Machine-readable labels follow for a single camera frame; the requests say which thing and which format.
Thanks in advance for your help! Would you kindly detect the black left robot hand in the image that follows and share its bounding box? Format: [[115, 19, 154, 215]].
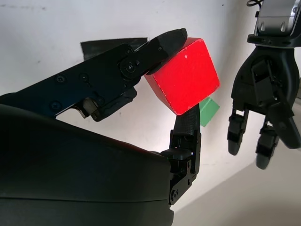
[[226, 33, 301, 170]]

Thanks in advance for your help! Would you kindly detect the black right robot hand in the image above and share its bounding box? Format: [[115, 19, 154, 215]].
[[0, 27, 203, 226]]

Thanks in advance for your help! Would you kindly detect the green cube block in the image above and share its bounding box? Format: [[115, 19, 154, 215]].
[[198, 96, 221, 128]]

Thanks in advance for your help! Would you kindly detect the red cube block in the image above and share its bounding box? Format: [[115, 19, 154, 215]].
[[143, 37, 221, 116]]

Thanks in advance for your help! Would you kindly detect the black tape mark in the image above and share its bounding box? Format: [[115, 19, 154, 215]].
[[79, 37, 149, 61]]

